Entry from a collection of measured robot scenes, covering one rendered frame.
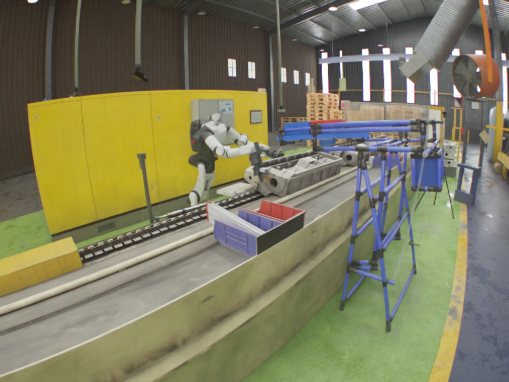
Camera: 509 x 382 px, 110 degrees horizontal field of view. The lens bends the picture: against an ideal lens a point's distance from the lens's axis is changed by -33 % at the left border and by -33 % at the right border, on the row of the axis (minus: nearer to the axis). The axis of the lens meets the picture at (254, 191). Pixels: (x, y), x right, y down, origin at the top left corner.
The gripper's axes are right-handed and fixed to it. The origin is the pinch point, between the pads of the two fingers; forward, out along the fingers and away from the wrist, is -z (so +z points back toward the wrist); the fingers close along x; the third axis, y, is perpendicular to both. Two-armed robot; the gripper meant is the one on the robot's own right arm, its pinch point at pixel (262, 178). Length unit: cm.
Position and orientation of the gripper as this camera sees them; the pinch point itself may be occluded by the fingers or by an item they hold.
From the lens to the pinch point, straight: 196.4
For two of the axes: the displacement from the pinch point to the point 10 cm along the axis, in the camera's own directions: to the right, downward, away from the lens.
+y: -6.5, 2.5, 7.2
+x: 6.8, -2.3, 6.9
